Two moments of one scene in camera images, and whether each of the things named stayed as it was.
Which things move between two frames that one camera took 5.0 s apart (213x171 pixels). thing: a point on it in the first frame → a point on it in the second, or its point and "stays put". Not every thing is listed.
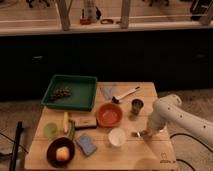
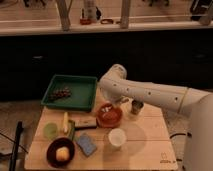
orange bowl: x=109 y=115 stays put
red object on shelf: x=85 y=21 stays put
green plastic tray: x=82 y=97 stays put
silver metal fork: x=138 y=134 → x=106 y=109
